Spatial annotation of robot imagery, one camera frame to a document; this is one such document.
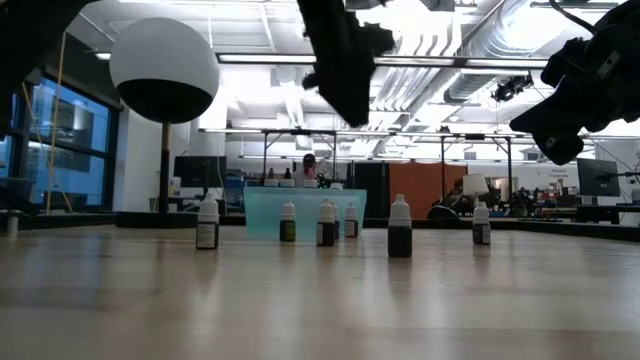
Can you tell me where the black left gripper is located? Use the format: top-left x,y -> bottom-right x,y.
297,0 -> 396,128

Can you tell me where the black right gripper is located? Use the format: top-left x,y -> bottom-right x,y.
509,0 -> 640,167

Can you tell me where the small purple food coloring bottle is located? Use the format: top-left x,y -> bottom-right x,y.
472,201 -> 492,246

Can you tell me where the small red food coloring bottle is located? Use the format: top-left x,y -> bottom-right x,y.
316,198 -> 336,248

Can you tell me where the small dark food coloring bottle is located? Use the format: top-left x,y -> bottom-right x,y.
195,192 -> 221,251
344,203 -> 360,239
387,194 -> 414,259
279,200 -> 297,244

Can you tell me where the black computer monitor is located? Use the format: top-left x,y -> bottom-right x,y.
173,155 -> 228,189
577,157 -> 622,198

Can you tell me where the person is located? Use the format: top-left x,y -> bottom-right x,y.
294,153 -> 331,189

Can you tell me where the dark desk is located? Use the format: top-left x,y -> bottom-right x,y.
574,203 -> 640,225

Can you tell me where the white lampshade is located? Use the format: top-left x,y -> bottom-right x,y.
462,173 -> 490,197

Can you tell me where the orange partition panel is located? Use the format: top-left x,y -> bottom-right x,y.
389,162 -> 469,220

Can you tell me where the teal translucent plastic bin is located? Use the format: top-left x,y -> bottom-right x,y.
243,187 -> 368,240

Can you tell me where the white globe lamp black base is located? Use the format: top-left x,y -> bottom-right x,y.
108,17 -> 221,230

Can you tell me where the small white cylinder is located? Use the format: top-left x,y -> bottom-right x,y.
5,209 -> 22,239

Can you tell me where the black ceiling-mounted camera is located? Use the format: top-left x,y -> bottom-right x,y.
492,74 -> 535,104

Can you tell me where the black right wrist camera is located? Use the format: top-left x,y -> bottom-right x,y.
541,36 -> 596,92

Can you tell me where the silver ventilation duct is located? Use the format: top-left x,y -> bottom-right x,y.
442,0 -> 556,104

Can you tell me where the black aluminium table frame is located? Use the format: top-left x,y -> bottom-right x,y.
0,209 -> 640,242

